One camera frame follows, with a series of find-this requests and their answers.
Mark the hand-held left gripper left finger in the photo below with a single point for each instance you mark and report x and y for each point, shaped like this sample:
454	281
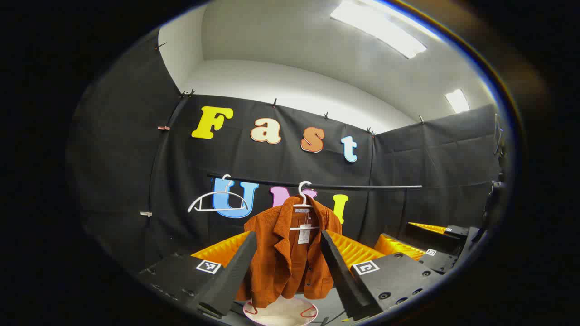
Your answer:
229	280

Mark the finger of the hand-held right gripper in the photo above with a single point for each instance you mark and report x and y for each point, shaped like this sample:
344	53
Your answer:
430	237
437	261

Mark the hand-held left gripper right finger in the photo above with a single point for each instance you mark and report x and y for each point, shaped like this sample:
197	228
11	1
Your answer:
346	280

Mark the white plastic clothes hanger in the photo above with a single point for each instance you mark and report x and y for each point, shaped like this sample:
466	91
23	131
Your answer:
302	199
219	209

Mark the small ceiling light panel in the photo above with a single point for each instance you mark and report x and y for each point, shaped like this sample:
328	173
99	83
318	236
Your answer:
457	101

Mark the black backdrop cloth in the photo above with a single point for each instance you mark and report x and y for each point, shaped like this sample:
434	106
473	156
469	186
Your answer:
113	181

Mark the row of black cloth clips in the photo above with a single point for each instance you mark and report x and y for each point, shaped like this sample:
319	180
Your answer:
274	103

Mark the large ceiling light panel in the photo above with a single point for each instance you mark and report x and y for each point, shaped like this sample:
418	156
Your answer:
376	27

